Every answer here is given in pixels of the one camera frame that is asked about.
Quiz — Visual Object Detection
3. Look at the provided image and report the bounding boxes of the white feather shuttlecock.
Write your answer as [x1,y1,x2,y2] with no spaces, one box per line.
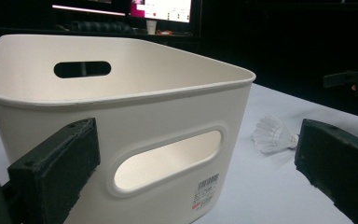
[252,115,300,154]

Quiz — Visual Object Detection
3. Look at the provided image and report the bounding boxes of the white paper cup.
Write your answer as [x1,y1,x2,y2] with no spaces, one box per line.
[145,20,158,35]

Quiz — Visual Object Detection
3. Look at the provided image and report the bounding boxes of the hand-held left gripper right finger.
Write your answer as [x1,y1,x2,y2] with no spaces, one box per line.
[294,118,358,224]

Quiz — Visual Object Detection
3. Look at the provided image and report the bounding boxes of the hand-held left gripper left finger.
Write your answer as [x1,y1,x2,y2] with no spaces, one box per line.
[7,117,102,224]

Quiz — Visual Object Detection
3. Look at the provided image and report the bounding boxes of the white plastic storage basket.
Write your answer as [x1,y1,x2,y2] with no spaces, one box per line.
[0,34,257,224]

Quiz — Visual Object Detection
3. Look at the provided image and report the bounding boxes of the lit computer monitor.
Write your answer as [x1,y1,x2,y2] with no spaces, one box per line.
[130,0,193,24]

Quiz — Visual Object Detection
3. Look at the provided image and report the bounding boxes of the dark monitor with light strip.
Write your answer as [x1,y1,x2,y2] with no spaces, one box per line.
[51,0,129,18]

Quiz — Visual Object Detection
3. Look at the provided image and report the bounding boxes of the black keyboard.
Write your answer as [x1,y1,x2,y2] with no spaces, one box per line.
[69,20,136,35]

